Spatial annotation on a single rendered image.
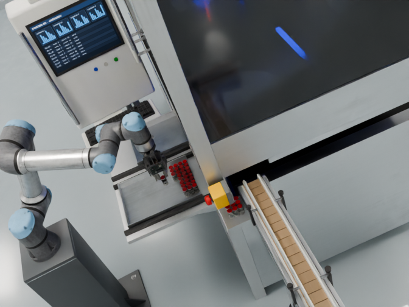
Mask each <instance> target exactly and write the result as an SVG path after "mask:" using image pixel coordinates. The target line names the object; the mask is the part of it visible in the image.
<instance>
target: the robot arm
mask: <svg viewBox="0 0 409 307"><path fill-rule="evenodd" d="M35 134H36V130H35V127H34V126H33V125H32V124H30V123H28V122H27V121H24V120H21V119H12V120H9V121H8V122H7V123H6V125H5V126H4V127H3V130H2V132H1V134H0V170H2V171H4V172H6V173H9V174H14V175H16V176H17V178H18V181H19V185H20V187H21V191H20V194H19V196H20V199H21V207H20V209H19V210H17V211H15V213H14V214H13V215H11V217H10V219H9V222H8V228H9V230H10V232H11V233H12V235H13V236H14V237H15V238H16V239H17V240H19V241H20V242H21V243H22V244H23V245H24V246H25V247H26V249H27V252H28V255H29V257H30V258H31V259H32V260H33V261H35V262H38V263H40V262H44V261H47V260H49V259H50V258H52V257H53V256H54V255H55V254H56V253H57V251H58V250H59V248H60V238H59V237H58V235H57V234H56V233H54V232H52V231H49V230H47V229H46V228H45V227H44V226H43V222H44V219H45V217H46V213H47V210H48V208H49V205H50V204H51V200H52V193H51V191H50V189H49V188H47V186H45V185H42V184H41V182H40V178H39V175H38V171H54V170H65V169H87V168H93V169H94V170H95V171H96V172H97V173H102V174H109V173H110V172H111V171H112V170H113V168H114V165H115V164H116V157H117V153H118V150H119V146H120V143H121V141H126V140H129V139H131V140H132V142H133V144H134V145H135V148H136V149H137V151H139V153H140V154H141V155H143V156H144V157H143V158H142V159H143V160H144V161H143V164H144V167H145V170H146V171H148V173H149V174H150V176H151V175H152V176H154V178H155V180H156V181H157V179H158V180H161V177H160V176H159V174H158V173H160V172H162V171H163V174H164V176H165V178H166V177H167V176H168V174H167V173H168V171H167V160H166V157H165V156H164V155H163V153H161V152H160V151H159V150H157V149H156V150H155V147H156V145H155V142H154V140H153V138H154V136H151V134H150V132H149V130H148V128H147V126H146V124H145V121H144V120H143V118H142V116H141V115H140V114H139V113H137V112H131V113H129V114H126V115H125V116H124V117H123V119H122V121H119V122H112V123H106V124H103V125H99V126H97V128H96V140H97V141H98V143H99V145H98V147H90V148H79V149H58V150H38V151H35V145H34V141H33V138H34V136H35Z"/></svg>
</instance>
